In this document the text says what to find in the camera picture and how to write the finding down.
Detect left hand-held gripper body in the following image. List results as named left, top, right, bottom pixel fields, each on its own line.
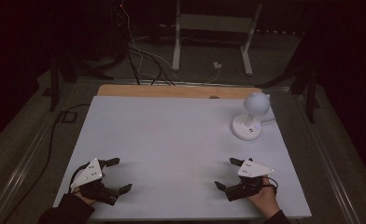
left=70, top=157, right=120, bottom=206

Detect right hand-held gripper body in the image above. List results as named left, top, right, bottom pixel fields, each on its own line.
left=224, top=159, right=275, bottom=203

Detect person's left hand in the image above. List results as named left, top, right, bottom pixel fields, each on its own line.
left=72, top=189, right=96, bottom=206

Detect person's right hand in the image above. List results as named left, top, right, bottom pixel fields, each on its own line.
left=247, top=175, right=281, bottom=220

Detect white round desk lamp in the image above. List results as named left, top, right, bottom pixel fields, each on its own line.
left=231, top=91, right=271, bottom=141

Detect white table mat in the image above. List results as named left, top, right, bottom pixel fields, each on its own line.
left=52, top=95, right=313, bottom=221

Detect black square floor plate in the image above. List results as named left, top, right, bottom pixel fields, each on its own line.
left=60, top=110, right=78, bottom=123

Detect black stand legs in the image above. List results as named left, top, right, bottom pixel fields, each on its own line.
left=48, top=54, right=115, bottom=112
left=256, top=60, right=321, bottom=124

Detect white metal stand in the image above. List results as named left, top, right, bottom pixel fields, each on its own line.
left=171, top=0, right=263, bottom=77

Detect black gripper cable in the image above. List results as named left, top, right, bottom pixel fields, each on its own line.
left=262, top=176, right=279, bottom=196
left=69, top=161, right=91, bottom=191

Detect long black floor cable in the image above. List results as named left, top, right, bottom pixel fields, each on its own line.
left=2, top=103, right=92, bottom=223

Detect black floor cable bundle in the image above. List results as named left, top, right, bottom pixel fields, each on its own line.
left=126, top=43, right=176, bottom=87

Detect white floor cable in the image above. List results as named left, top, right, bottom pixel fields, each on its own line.
left=120, top=0, right=222, bottom=86

